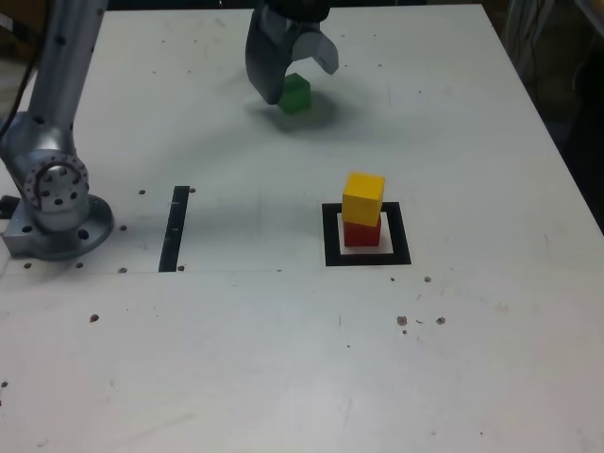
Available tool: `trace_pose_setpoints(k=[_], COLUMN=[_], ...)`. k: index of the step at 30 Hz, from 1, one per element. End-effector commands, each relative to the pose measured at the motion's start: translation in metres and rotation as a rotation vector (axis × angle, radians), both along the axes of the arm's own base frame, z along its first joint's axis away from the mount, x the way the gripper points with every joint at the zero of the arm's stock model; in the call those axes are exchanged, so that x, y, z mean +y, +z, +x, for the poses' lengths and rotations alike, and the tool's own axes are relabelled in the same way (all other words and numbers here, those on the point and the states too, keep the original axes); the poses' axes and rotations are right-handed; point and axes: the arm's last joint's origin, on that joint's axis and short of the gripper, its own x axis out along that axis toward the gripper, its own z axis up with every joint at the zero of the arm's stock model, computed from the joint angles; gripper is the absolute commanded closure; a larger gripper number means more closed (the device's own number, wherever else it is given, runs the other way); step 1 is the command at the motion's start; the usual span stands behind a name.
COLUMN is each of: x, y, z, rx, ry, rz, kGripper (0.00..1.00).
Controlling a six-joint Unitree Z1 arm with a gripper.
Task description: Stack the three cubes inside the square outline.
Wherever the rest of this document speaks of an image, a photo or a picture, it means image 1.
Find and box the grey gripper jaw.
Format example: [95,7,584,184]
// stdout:
[243,8,297,107]
[291,28,341,76]

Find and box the green cube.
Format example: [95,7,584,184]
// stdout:
[277,73,312,116]

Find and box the yellow cube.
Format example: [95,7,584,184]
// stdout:
[342,172,386,227]

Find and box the red cube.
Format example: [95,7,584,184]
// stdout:
[343,219,382,248]

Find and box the black tape square outline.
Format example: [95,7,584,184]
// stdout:
[321,201,412,268]

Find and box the black tape strip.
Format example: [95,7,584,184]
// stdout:
[159,185,191,274]

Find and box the white metal frame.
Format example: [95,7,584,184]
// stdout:
[502,0,558,79]

